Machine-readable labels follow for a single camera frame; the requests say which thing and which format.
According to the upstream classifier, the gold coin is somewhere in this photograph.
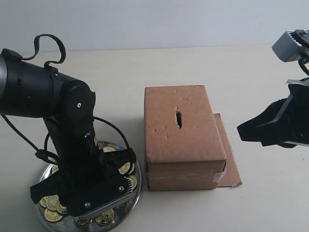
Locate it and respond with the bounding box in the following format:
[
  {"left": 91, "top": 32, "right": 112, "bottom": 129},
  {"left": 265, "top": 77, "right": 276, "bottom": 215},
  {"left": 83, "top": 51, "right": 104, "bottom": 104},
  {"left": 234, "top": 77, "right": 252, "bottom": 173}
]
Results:
[
  {"left": 96, "top": 209, "right": 114, "bottom": 226},
  {"left": 44, "top": 208, "right": 63, "bottom": 223}
]

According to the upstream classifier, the gold coin bottom right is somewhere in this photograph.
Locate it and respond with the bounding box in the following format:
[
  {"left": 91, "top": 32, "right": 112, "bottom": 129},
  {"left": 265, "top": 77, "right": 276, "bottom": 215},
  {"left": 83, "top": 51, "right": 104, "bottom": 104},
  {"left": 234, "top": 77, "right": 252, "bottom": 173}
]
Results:
[{"left": 96, "top": 209, "right": 114, "bottom": 226}]

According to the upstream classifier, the gold coin far right edge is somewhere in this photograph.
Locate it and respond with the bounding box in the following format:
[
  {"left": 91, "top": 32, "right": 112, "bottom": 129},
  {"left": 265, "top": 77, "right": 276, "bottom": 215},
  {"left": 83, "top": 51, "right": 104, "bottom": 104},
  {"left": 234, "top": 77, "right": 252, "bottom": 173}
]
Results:
[{"left": 118, "top": 162, "right": 135, "bottom": 175}]

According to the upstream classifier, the gold coin bottom left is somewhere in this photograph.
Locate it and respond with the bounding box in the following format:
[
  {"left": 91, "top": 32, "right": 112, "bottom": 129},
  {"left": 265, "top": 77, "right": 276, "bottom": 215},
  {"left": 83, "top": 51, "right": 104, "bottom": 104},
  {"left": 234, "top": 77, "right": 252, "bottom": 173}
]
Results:
[{"left": 44, "top": 208, "right": 63, "bottom": 223}]

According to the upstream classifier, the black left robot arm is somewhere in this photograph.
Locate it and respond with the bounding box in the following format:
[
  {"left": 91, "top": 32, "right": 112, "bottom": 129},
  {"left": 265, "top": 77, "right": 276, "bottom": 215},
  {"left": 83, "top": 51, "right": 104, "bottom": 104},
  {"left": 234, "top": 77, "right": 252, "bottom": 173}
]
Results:
[{"left": 0, "top": 49, "right": 136, "bottom": 217}]

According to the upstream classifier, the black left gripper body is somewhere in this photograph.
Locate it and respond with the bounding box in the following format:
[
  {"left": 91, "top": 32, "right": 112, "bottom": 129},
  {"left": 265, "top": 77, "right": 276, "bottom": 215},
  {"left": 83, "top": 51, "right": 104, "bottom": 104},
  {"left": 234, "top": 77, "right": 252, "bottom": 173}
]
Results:
[{"left": 59, "top": 147, "right": 136, "bottom": 217}]

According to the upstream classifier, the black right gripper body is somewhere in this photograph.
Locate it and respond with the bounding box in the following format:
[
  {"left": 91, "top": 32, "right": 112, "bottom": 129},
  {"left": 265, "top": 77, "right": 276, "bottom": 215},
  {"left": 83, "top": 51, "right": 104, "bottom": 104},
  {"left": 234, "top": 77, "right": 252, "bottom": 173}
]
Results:
[{"left": 275, "top": 81, "right": 309, "bottom": 147}]

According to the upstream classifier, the round steel plate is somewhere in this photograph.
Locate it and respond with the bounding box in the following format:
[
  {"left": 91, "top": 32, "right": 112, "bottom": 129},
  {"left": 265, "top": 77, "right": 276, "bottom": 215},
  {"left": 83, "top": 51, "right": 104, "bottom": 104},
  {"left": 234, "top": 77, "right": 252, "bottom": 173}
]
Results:
[{"left": 38, "top": 140, "right": 142, "bottom": 232}]

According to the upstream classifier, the brown cardboard slotted box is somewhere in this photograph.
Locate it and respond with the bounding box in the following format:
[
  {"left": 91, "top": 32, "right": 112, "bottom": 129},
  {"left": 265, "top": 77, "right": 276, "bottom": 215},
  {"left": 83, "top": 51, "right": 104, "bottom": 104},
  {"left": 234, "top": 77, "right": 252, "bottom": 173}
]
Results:
[{"left": 144, "top": 85, "right": 226, "bottom": 191}]

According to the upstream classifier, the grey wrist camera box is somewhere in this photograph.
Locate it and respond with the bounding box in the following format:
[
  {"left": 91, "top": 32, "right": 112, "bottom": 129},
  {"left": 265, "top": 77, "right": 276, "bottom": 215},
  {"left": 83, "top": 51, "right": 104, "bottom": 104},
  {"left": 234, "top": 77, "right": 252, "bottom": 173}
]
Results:
[{"left": 272, "top": 29, "right": 309, "bottom": 62}]

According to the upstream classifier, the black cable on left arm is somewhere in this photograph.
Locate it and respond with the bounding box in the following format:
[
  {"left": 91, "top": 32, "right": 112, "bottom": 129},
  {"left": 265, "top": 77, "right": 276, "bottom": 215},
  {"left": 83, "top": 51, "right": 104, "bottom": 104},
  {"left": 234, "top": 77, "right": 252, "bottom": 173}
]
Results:
[{"left": 0, "top": 34, "right": 136, "bottom": 174}]

